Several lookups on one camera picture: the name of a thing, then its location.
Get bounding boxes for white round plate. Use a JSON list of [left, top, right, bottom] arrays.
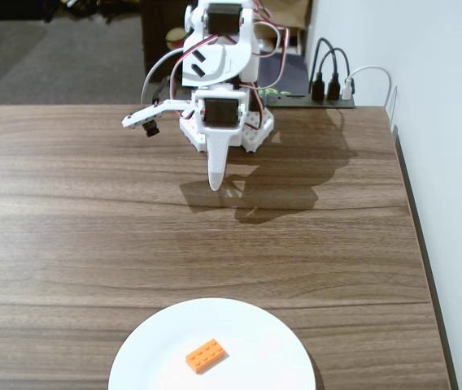
[[107, 297, 317, 390]]

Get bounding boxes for wrist camera on white bracket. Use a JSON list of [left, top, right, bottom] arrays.
[[121, 98, 194, 140]]

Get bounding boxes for brown cardboard box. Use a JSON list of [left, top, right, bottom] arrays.
[[259, 0, 312, 54]]

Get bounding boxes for white usb cable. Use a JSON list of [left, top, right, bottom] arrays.
[[341, 64, 399, 123]]

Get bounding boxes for round brass knob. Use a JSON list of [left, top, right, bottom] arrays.
[[164, 27, 186, 48]]

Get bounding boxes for black usb cable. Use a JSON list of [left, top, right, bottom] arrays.
[[307, 37, 340, 102], [318, 47, 352, 102]]

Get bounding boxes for orange lego block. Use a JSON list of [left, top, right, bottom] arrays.
[[185, 338, 229, 375]]

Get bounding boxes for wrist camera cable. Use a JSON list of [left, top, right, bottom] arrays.
[[140, 49, 184, 108]]

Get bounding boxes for dark wooden cabinet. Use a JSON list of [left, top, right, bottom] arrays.
[[140, 0, 187, 106]]

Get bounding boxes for white gripper with motor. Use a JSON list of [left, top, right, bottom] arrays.
[[191, 89, 249, 193]]

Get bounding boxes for dark blue flat board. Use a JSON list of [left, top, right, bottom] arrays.
[[257, 50, 312, 98]]

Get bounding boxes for black usb hub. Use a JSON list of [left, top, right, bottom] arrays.
[[261, 87, 356, 110]]

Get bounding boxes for red black servo wire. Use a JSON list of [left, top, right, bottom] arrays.
[[251, 0, 290, 91]]

